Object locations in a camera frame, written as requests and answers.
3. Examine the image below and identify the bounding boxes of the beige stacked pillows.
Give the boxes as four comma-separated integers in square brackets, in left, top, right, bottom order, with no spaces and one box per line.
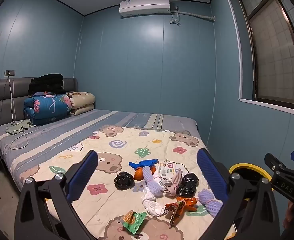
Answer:
[67,92,95,117]

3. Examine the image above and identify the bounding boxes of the white air conditioner power cable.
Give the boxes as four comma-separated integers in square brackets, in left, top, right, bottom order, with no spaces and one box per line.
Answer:
[169,5,181,27]

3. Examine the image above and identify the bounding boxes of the green cloth pouch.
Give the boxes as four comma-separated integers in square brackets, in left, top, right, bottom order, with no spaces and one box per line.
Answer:
[6,120,32,135]

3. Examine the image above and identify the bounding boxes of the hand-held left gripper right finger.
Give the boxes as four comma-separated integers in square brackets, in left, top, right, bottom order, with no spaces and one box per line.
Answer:
[196,148,281,240]

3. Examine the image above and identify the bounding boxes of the white wrapped air conditioner pipe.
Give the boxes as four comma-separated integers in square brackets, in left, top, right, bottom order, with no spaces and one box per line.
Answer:
[171,11,215,22]

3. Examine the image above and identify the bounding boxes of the purple foam fruit net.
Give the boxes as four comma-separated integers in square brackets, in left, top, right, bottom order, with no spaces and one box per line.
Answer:
[198,189,224,218]

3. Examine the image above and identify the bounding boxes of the window with dark frame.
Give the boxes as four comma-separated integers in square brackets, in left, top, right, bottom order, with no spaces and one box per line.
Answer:
[223,0,294,118]

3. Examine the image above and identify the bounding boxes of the orange snack wrapper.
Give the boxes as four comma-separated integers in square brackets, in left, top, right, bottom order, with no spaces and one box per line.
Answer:
[165,197,199,228]

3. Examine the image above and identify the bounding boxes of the blue glove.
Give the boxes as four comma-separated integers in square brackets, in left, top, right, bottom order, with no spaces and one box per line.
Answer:
[129,158,159,169]

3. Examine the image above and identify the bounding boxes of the cream bear printed blanket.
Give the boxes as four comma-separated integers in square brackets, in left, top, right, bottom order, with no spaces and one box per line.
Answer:
[12,126,235,240]

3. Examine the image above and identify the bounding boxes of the black sock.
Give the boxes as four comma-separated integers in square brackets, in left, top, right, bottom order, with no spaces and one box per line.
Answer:
[114,172,134,191]

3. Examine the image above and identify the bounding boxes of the blue floral folded quilt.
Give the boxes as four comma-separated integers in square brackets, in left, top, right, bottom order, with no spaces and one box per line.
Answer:
[23,92,72,126]

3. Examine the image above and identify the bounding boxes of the white charging cable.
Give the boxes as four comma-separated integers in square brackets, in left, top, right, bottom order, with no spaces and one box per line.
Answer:
[8,74,38,150]

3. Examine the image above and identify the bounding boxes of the green snack wrapper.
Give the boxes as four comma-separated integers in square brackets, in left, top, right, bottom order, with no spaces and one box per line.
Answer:
[123,211,147,233]

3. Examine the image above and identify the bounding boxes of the yellow rimmed black bin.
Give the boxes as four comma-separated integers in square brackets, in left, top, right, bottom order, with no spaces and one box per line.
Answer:
[228,163,273,202]

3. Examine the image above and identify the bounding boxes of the white printed cloth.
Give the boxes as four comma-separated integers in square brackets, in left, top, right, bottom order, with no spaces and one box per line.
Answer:
[142,171,172,217]

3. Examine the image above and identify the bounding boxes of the grey bed headboard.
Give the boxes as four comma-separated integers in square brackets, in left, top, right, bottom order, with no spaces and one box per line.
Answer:
[0,77,79,130]

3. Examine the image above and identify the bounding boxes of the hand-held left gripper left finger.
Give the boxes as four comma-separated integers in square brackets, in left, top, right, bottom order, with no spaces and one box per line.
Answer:
[14,150,99,240]

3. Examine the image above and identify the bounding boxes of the white air conditioner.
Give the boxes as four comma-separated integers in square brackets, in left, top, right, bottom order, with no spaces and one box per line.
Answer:
[119,0,171,17]

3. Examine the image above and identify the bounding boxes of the black plastic bag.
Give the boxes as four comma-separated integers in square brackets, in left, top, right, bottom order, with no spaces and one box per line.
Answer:
[176,174,199,197]

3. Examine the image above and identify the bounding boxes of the pink beige cloth garment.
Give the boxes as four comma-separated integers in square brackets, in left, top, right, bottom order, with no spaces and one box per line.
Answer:
[162,172,182,197]

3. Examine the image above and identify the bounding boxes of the person's right hand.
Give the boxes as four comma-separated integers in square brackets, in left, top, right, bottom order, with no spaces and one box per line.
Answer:
[283,201,294,230]

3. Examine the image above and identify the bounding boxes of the black folded cloth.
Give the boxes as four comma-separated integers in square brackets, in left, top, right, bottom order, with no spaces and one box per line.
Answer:
[27,73,66,97]

